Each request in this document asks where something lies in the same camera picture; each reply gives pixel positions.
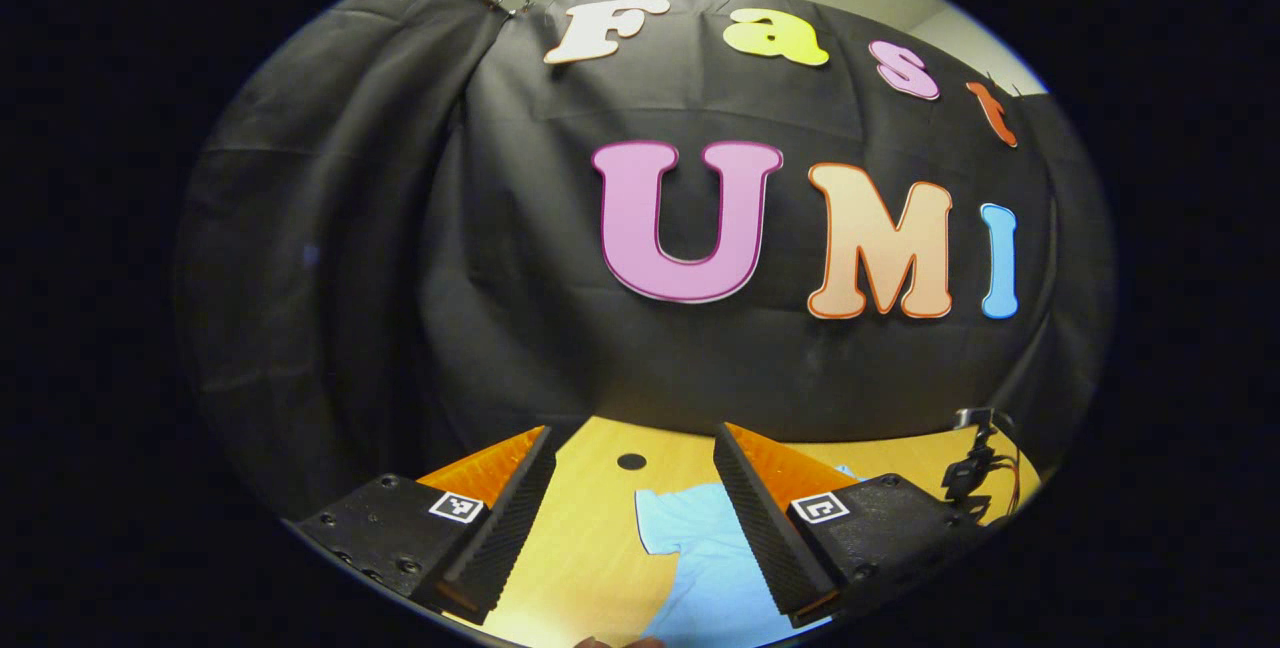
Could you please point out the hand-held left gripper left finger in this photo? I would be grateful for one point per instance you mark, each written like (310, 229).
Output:
(505, 538)

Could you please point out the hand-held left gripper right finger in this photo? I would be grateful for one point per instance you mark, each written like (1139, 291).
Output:
(765, 538)

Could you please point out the light blue T-shirt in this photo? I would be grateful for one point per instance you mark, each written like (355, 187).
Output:
(700, 548)

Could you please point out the black round table grommet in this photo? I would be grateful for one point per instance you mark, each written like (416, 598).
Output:
(631, 461)

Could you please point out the black backdrop cloth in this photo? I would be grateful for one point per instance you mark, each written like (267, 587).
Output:
(400, 278)

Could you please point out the metal spring clip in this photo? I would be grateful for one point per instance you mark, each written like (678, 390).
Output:
(1003, 83)
(512, 5)

